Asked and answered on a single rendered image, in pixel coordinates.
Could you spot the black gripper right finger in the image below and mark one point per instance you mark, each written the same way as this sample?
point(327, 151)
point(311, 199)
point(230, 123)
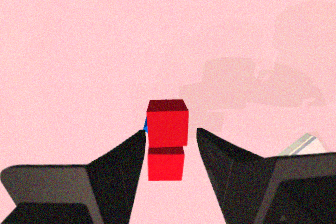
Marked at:
point(245, 183)

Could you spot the blue cube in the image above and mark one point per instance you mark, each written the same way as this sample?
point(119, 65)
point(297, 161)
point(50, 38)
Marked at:
point(145, 126)

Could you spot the red cube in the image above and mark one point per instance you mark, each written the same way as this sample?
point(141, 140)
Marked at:
point(165, 163)
point(167, 123)

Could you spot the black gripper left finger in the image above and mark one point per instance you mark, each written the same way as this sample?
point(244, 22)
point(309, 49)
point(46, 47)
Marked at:
point(107, 185)

